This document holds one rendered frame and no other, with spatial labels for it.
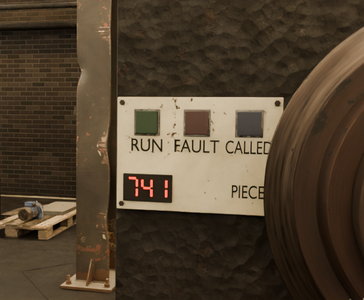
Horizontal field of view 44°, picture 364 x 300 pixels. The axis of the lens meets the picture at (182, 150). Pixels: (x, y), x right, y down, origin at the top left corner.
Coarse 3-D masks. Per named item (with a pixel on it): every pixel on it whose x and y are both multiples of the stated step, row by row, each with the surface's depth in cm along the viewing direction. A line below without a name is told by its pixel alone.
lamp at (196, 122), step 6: (186, 114) 69; (192, 114) 69; (198, 114) 68; (204, 114) 68; (186, 120) 69; (192, 120) 69; (198, 120) 68; (204, 120) 68; (186, 126) 69; (192, 126) 69; (198, 126) 68; (204, 126) 68; (186, 132) 69; (192, 132) 69; (198, 132) 68; (204, 132) 68
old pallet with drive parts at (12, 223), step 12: (12, 216) 507; (48, 216) 511; (60, 216) 511; (72, 216) 525; (0, 228) 502; (12, 228) 466; (24, 228) 464; (36, 228) 462; (48, 228) 464; (60, 228) 505
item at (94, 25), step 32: (96, 0) 322; (96, 32) 323; (96, 64) 324; (96, 96) 325; (96, 128) 326; (96, 160) 328; (96, 192) 329; (96, 224) 330; (96, 256) 331; (64, 288) 324; (96, 288) 320
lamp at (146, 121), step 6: (138, 114) 70; (144, 114) 70; (150, 114) 70; (156, 114) 70; (138, 120) 70; (144, 120) 70; (150, 120) 70; (156, 120) 70; (138, 126) 70; (144, 126) 70; (150, 126) 70; (156, 126) 70; (138, 132) 70; (144, 132) 70; (150, 132) 70; (156, 132) 70
